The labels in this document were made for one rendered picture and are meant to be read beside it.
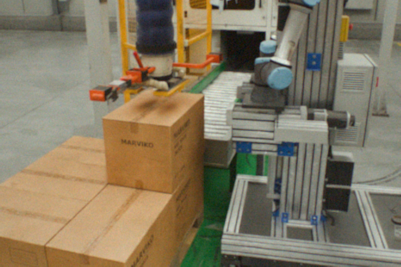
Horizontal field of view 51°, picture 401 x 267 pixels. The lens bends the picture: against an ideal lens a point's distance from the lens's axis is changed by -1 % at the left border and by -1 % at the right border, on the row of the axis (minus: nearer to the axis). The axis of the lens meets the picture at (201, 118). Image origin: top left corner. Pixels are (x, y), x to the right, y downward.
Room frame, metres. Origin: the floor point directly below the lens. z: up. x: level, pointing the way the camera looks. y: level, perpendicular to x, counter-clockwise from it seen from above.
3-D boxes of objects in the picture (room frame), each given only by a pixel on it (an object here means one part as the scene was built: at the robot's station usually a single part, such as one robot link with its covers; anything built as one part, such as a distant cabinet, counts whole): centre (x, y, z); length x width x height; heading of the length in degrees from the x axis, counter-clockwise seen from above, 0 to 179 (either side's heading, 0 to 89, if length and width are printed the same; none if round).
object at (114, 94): (1.84, 0.37, 1.18); 0.31 x 0.03 x 0.05; 175
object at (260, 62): (2.17, -0.34, 1.20); 0.13 x 0.12 x 0.14; 15
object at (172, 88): (2.35, 0.17, 1.08); 0.34 x 0.10 x 0.05; 162
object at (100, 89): (1.80, 0.45, 1.18); 0.08 x 0.07 x 0.05; 162
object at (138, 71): (2.14, 0.34, 1.18); 0.10 x 0.08 x 0.06; 72
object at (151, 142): (2.37, 0.26, 0.74); 0.60 x 0.40 x 0.40; 162
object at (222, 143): (2.73, 0.15, 0.58); 0.70 x 0.03 x 0.06; 74
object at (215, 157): (2.73, 0.15, 0.47); 0.70 x 0.03 x 0.15; 74
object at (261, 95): (2.18, -0.34, 1.09); 0.15 x 0.15 x 0.10
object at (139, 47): (2.37, 0.26, 1.30); 0.23 x 0.23 x 0.04
